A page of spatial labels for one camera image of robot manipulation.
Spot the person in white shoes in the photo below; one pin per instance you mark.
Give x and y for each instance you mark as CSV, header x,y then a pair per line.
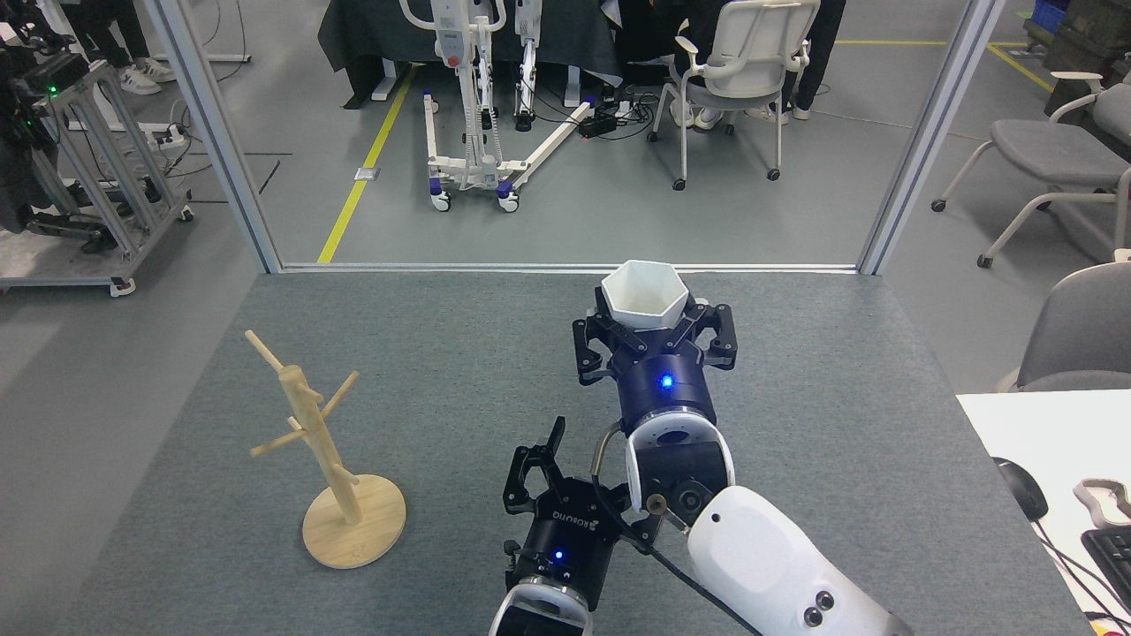
x,y
132,75

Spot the narrow white stand column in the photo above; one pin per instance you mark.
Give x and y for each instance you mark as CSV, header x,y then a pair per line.
x,y
527,53

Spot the black keyboard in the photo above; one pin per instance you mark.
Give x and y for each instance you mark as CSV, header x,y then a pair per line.
x,y
1115,565

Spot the blue bin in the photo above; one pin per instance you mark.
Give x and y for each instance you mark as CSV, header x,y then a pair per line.
x,y
1050,12

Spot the white desk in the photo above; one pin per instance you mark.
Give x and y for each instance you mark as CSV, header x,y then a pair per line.
x,y
1051,433

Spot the black table cloth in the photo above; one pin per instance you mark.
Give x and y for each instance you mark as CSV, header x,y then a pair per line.
x,y
371,35

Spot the white office chair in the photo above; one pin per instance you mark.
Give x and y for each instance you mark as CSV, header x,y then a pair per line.
x,y
751,62

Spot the white power strip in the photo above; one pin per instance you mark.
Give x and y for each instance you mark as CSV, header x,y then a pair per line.
x,y
168,135

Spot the grey chair backrest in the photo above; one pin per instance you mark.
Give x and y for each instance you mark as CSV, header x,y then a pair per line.
x,y
1082,327

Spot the black computer mouse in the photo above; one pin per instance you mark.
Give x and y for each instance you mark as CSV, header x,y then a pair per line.
x,y
1023,488

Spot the grey chair with armrest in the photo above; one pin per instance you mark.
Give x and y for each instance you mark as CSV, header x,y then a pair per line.
x,y
1051,150

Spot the black power strip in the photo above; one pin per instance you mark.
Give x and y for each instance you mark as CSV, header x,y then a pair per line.
x,y
598,126

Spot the seated person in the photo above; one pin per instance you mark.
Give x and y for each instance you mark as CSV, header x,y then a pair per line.
x,y
654,35

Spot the white wheeled stand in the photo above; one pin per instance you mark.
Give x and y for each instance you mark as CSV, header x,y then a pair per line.
x,y
459,88

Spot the silver frame post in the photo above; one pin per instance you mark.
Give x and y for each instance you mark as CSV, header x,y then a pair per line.
x,y
216,132
928,141

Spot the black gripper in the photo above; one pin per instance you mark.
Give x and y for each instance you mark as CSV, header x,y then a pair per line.
x,y
565,539
663,389

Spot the white hexagonal cup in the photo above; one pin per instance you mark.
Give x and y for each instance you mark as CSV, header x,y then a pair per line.
x,y
645,291

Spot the aluminium frame cart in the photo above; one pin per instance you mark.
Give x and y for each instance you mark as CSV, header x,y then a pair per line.
x,y
106,177

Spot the standing person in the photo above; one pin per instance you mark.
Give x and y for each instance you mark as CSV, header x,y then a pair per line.
x,y
817,44

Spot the white grey handheld device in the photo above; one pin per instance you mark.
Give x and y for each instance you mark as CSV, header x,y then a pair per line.
x,y
1100,503

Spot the metal floor outlet plate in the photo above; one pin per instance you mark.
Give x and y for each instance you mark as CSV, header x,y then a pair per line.
x,y
368,174

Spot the wooden cup rack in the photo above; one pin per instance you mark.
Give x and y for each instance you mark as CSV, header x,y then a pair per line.
x,y
305,406

